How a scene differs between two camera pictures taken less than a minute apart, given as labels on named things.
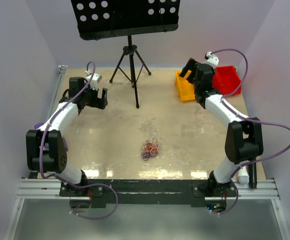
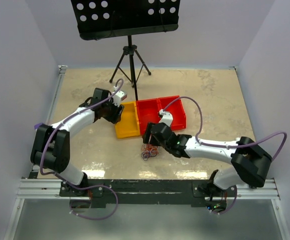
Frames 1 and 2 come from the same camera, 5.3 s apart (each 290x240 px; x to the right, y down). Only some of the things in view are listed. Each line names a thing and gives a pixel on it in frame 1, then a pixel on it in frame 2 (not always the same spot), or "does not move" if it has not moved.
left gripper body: (86, 95) → (112, 112)
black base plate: (141, 193) does not move
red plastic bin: (226, 80) → (148, 110)
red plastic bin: (226, 77) → (174, 105)
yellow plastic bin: (185, 89) → (129, 125)
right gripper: (191, 64) → (147, 133)
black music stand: (101, 19) does not move
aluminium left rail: (56, 91) does not move
